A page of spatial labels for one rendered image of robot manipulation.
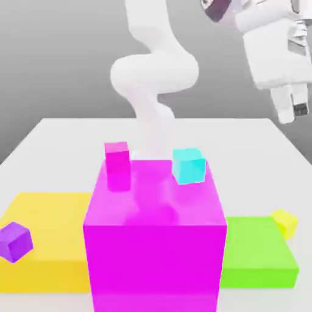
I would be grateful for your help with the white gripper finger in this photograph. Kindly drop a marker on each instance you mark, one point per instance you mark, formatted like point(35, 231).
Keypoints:
point(284, 104)
point(300, 102)

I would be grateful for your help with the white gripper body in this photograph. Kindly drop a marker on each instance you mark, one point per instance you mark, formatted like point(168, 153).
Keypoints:
point(270, 61)

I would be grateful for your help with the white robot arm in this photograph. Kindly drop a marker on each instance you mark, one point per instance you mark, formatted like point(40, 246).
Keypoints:
point(151, 73)

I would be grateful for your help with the small cyan cube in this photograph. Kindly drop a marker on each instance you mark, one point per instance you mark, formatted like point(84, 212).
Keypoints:
point(190, 168)

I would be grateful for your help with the small yellow cube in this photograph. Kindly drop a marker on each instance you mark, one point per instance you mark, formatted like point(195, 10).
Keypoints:
point(286, 223)

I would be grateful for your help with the small pink cube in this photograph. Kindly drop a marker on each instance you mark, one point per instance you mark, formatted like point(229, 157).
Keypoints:
point(118, 168)

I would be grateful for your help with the small purple cube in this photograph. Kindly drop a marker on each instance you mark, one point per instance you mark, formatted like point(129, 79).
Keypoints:
point(14, 242)

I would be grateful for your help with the large green box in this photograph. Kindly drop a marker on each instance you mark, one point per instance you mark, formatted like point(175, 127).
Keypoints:
point(253, 246)

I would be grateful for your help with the large magenta box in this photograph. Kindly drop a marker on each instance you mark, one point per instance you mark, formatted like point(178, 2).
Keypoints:
point(156, 256)

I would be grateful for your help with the large yellow box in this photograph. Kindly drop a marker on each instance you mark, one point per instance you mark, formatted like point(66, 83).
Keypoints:
point(53, 226)

